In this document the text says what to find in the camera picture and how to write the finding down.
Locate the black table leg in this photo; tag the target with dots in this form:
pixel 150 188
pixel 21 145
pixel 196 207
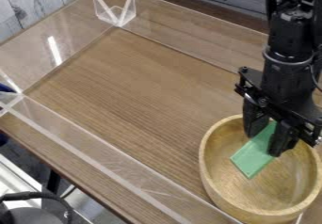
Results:
pixel 53 182

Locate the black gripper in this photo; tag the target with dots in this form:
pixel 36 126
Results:
pixel 278 94

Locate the clear acrylic front wall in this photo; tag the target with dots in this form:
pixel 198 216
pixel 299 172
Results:
pixel 122 137

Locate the clear acrylic corner bracket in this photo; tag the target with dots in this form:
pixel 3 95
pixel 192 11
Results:
pixel 118 16

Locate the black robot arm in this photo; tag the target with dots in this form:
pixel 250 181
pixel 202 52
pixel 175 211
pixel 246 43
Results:
pixel 294 32

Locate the brown wooden bowl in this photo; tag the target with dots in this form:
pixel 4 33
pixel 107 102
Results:
pixel 279 193

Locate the green rectangular block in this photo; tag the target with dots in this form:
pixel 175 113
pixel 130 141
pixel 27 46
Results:
pixel 251 158

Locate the black metal clamp plate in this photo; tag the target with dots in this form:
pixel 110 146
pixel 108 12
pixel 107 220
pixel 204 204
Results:
pixel 55 208

